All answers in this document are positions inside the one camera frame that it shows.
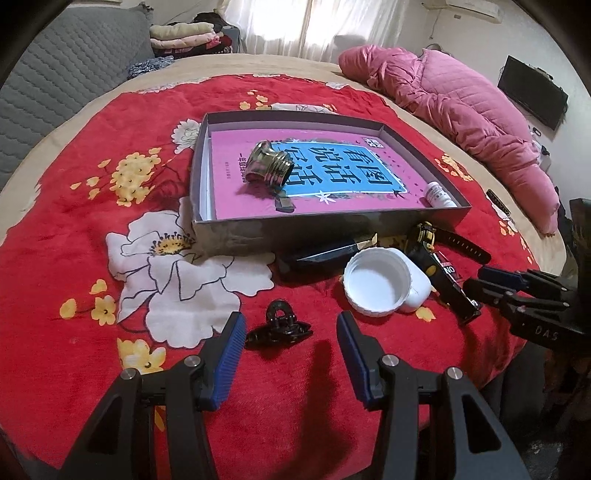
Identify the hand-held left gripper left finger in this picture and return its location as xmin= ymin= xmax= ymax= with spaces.
xmin=58 ymin=311 xmax=247 ymax=480

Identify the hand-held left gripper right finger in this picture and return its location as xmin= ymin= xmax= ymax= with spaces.
xmin=336 ymin=311 xmax=532 ymax=480

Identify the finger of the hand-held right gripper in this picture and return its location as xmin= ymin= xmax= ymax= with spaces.
xmin=463 ymin=278 xmax=555 ymax=324
xmin=478 ymin=265 xmax=579 ymax=298

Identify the black hair claw clip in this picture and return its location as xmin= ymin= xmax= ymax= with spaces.
xmin=245 ymin=299 xmax=314 ymax=350

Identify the white earbuds case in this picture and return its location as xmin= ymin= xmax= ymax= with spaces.
xmin=401 ymin=268 xmax=432 ymax=313

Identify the white plastic lid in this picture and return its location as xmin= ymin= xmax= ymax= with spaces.
xmin=342 ymin=248 xmax=413 ymax=317

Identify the black rectangular device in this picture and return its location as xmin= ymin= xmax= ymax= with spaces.
xmin=276 ymin=232 xmax=379 ymax=282

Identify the grey cardboard box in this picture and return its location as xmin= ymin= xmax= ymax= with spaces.
xmin=189 ymin=112 xmax=472 ymax=257

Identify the dark blanket label tag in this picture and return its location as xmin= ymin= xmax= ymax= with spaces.
xmin=486 ymin=188 xmax=512 ymax=217

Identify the dark cloth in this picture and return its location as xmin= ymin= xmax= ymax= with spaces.
xmin=569 ymin=198 xmax=591 ymax=278

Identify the small white bottle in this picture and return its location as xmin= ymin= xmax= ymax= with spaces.
xmin=419 ymin=181 xmax=458 ymax=209

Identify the pink and blue book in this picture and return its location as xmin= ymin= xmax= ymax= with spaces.
xmin=209 ymin=129 xmax=419 ymax=221

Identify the pink quilt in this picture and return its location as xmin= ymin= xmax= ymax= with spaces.
xmin=338 ymin=45 xmax=561 ymax=236

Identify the black flat screen television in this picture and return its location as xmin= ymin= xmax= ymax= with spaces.
xmin=497 ymin=55 xmax=570 ymax=131

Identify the red floral blanket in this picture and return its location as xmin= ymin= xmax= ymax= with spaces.
xmin=0 ymin=74 xmax=546 ymax=472

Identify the brass metal knob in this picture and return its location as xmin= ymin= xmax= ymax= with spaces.
xmin=244 ymin=141 xmax=295 ymax=195

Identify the white air conditioner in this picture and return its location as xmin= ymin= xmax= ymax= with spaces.
xmin=443 ymin=0 xmax=504 ymax=24

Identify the beige bed sheet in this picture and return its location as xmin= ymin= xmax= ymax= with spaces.
xmin=0 ymin=53 xmax=568 ymax=287

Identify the blue knitted cloth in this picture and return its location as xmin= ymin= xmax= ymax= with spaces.
xmin=127 ymin=58 xmax=174 ymax=80

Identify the white curtain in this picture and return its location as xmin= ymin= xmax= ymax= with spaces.
xmin=222 ymin=0 xmax=426 ymax=58

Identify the stack of folded clothes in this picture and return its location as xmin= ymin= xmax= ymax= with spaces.
xmin=150 ymin=21 xmax=241 ymax=58

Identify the grey quilted headboard cover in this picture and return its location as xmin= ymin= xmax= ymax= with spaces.
xmin=0 ymin=7 xmax=155 ymax=190

